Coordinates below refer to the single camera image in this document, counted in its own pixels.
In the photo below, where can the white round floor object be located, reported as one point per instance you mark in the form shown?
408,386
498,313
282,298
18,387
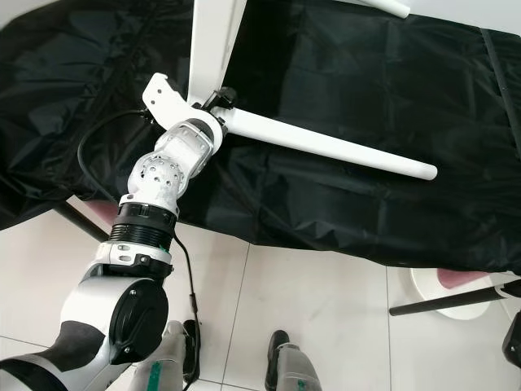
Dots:
427,285

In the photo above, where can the grey left robot foot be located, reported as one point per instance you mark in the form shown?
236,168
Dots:
163,358

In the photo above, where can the black table cloth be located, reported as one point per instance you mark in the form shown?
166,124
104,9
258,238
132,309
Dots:
374,98

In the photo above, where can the grey right robot foot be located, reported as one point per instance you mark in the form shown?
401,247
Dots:
293,366

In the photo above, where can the white tapered plastic table leg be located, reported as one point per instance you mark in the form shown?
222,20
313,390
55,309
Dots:
334,147
383,5

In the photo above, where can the pink pad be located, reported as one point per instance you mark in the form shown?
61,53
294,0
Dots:
464,278
104,210

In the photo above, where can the grey robot foot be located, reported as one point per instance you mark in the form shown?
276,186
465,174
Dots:
293,366
163,358

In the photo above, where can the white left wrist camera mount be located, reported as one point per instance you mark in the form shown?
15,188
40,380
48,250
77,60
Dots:
167,98

